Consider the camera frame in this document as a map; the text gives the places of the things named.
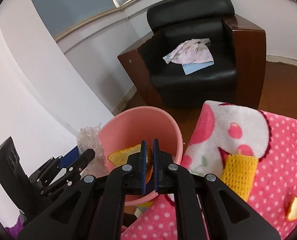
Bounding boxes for clear bubble wrap piece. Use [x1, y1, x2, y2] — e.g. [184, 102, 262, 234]
[76, 123, 110, 178]

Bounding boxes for yellow foam net sleeve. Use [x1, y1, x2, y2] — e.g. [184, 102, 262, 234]
[221, 154, 259, 202]

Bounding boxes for pink plastic trash bin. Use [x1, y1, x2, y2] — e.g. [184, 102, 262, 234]
[97, 106, 184, 207]

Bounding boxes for pink polka dot blanket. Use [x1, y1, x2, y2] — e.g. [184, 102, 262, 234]
[121, 100, 297, 240]

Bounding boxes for light blue folded cloth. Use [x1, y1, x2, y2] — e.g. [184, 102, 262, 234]
[182, 61, 214, 75]

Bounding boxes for black leather armchair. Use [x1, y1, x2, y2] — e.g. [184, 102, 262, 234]
[118, 0, 266, 108]

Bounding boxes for floral patterned cloth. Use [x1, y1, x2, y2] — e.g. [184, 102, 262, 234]
[163, 38, 213, 64]

